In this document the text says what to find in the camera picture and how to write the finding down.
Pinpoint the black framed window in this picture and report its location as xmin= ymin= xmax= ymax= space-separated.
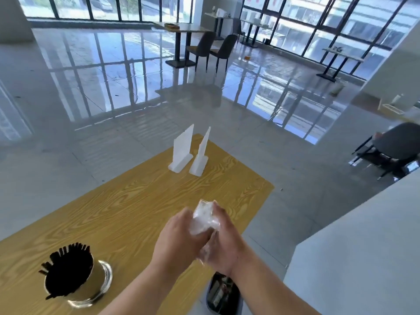
xmin=16 ymin=0 xmax=195 ymax=24
xmin=239 ymin=0 xmax=420 ymax=79

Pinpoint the wide white plastic stand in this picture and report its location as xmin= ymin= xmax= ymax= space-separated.
xmin=168 ymin=123 xmax=195 ymax=174

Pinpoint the person's left hand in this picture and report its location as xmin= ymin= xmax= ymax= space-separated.
xmin=149 ymin=207 xmax=210 ymax=279

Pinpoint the white table with black legs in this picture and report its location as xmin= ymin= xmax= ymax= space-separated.
xmin=316 ymin=47 xmax=365 ymax=83

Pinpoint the steel cylindrical holder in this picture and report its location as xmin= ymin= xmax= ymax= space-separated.
xmin=44 ymin=249 xmax=113 ymax=309

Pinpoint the bunch of black straws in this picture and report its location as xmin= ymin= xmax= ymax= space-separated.
xmin=38 ymin=242 xmax=94 ymax=301

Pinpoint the person's right forearm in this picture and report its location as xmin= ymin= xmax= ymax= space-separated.
xmin=231 ymin=251 xmax=322 ymax=315

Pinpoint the white wire rack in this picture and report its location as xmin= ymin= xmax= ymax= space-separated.
xmin=377 ymin=93 xmax=406 ymax=116

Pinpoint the white flat panel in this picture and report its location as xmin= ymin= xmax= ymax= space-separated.
xmin=283 ymin=170 xmax=420 ymax=315

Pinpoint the person's left forearm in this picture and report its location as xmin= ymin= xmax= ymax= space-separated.
xmin=98 ymin=262 xmax=173 ymax=315

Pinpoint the narrow white plastic stand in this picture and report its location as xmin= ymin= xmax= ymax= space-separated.
xmin=189 ymin=126 xmax=212 ymax=177

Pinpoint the wooden table with black pedestal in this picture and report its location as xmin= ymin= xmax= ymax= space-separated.
xmin=204 ymin=6 xmax=234 ymax=42
xmin=154 ymin=22 xmax=214 ymax=69

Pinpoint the clear plastic bag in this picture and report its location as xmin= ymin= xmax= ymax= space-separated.
xmin=189 ymin=199 xmax=221 ymax=265

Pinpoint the person's right hand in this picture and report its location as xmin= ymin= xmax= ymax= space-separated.
xmin=200 ymin=203 xmax=252 ymax=278

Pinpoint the dark chair seat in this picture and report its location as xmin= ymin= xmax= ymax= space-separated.
xmin=206 ymin=271 xmax=244 ymax=315

